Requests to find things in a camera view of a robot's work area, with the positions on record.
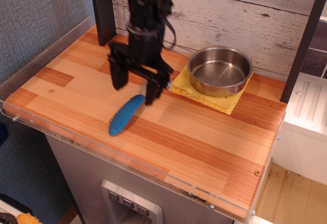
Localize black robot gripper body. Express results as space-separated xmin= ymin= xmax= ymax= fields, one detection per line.
xmin=108 ymin=27 xmax=173 ymax=88

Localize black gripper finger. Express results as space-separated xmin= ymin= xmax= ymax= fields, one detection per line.
xmin=145 ymin=79 xmax=166 ymax=105
xmin=110 ymin=62 xmax=128 ymax=90

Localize blue handled metal spoon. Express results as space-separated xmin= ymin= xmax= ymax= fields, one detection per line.
xmin=109 ymin=81 xmax=148 ymax=136

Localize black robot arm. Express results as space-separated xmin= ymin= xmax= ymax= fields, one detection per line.
xmin=108 ymin=0 xmax=173 ymax=105

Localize yellow sponge cloth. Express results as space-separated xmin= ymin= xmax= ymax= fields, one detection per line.
xmin=169 ymin=65 xmax=254 ymax=115

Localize stainless steel bowl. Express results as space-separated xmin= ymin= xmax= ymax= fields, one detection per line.
xmin=188 ymin=47 xmax=253 ymax=98

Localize clear acrylic edge guard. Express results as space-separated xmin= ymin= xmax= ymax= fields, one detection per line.
xmin=3 ymin=96 xmax=260 ymax=222

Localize grey toy fridge cabinet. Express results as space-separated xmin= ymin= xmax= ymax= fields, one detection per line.
xmin=46 ymin=136 xmax=233 ymax=223

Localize silver dispenser panel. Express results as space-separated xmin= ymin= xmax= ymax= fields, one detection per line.
xmin=101 ymin=179 xmax=164 ymax=223

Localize yellow black object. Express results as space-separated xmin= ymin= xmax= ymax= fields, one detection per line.
xmin=1 ymin=213 xmax=40 ymax=224

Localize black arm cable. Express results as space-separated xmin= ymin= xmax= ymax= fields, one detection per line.
xmin=161 ymin=16 xmax=177 ymax=51

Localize dark left frame post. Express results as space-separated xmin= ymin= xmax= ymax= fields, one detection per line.
xmin=92 ymin=0 xmax=116 ymax=46

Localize dark frame post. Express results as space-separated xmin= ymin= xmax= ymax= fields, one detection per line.
xmin=92 ymin=0 xmax=116 ymax=46
xmin=280 ymin=0 xmax=326 ymax=103

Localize dark right frame post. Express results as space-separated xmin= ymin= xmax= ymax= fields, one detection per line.
xmin=280 ymin=0 xmax=326 ymax=103

